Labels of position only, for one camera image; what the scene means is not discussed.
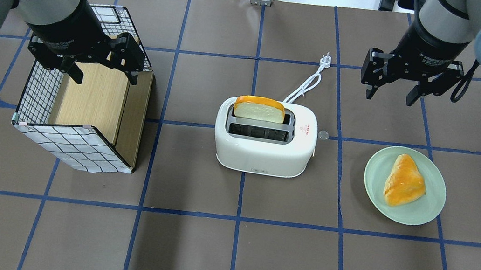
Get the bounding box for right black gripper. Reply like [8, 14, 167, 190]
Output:
[360, 36, 467, 106]

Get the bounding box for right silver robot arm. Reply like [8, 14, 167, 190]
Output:
[360, 0, 481, 106]

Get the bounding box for white toaster power cord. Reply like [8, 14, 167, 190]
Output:
[282, 48, 333, 110]

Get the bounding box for toast slice in toaster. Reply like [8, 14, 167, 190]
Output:
[233, 95, 286, 124]

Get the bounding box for green plate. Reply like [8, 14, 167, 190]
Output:
[364, 146, 446, 225]

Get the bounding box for white toaster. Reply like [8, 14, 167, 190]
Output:
[214, 97, 319, 178]

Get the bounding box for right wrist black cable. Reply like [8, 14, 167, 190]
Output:
[449, 59, 481, 106]

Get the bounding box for checkered fabric wood box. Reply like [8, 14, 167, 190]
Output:
[6, 0, 163, 180]

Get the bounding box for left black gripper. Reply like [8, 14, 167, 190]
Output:
[28, 13, 146, 85]

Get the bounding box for triangular orange bread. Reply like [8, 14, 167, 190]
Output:
[383, 153, 426, 207]

